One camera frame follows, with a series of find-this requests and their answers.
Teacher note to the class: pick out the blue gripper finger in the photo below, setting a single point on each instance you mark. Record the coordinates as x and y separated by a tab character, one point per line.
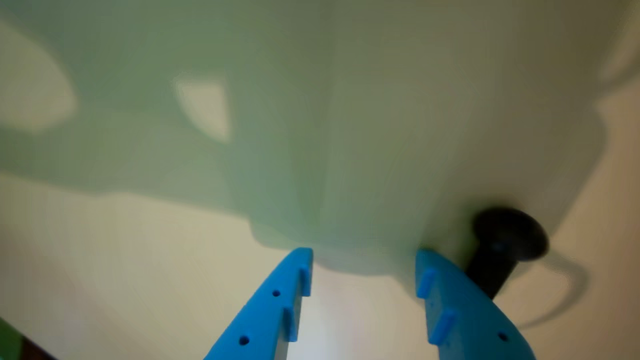
470	325
265	320

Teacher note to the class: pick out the black bolt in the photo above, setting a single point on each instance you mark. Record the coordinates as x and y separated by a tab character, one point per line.
505	245

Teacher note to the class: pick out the yellow paper mat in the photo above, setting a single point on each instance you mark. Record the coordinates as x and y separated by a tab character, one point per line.
350	100

